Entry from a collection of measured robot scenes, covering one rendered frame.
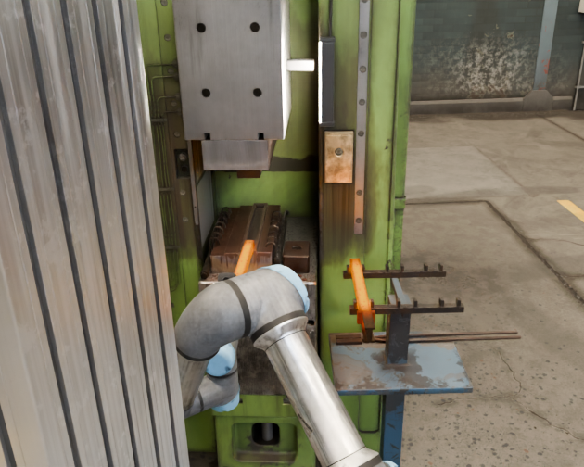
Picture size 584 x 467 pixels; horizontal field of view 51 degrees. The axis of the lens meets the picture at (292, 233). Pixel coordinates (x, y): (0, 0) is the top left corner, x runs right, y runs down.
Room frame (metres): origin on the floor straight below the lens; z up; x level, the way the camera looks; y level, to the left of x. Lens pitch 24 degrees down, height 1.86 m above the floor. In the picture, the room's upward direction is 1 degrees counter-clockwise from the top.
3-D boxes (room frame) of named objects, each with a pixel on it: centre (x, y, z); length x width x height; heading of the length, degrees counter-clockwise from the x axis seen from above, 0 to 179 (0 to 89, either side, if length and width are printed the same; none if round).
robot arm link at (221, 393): (1.21, 0.19, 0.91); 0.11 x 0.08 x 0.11; 124
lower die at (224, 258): (2.00, 0.15, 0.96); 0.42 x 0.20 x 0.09; 177
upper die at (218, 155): (2.00, 0.15, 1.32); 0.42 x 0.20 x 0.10; 177
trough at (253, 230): (2.00, 0.13, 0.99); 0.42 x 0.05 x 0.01; 177
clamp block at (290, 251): (1.84, -0.01, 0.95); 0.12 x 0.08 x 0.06; 177
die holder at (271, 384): (2.01, 0.10, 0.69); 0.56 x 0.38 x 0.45; 177
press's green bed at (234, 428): (2.01, 0.10, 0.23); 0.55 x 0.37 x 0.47; 177
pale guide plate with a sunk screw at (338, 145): (1.90, -0.16, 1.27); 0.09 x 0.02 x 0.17; 87
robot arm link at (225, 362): (1.22, 0.18, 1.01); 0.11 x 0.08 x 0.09; 177
